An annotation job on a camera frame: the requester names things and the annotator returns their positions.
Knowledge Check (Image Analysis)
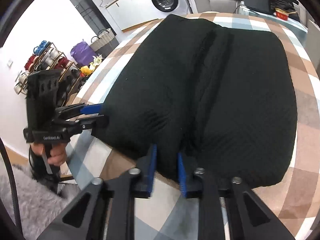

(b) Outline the black textured sweater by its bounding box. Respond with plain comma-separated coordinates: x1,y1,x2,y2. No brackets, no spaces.
92,15,297,188

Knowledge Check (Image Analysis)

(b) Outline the person's left hand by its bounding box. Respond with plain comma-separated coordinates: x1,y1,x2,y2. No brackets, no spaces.
30,142,67,166

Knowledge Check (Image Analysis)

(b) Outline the checkered table cloth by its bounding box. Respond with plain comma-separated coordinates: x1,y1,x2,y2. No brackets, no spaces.
67,12,319,239

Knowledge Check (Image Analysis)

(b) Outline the purple bag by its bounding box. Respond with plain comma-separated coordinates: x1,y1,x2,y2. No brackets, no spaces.
70,40,97,66

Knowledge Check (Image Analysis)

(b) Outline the woven laundry basket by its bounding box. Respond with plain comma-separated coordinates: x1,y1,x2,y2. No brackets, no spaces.
89,28,119,58

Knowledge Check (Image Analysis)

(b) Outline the wooden shoe rack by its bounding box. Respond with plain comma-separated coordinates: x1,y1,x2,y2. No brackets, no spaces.
14,40,81,107

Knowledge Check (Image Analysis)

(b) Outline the white kitchen counter cabinet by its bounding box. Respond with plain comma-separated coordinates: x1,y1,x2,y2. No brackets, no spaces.
106,0,159,31

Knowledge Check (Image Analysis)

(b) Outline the grey sofa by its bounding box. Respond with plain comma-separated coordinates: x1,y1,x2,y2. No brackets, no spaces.
194,0,241,13

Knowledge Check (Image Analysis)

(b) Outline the teal checkered side table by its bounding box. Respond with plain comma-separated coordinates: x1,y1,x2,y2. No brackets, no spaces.
235,3,308,46

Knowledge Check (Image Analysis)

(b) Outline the red bowl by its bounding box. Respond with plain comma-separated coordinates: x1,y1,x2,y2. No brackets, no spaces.
275,8,297,21

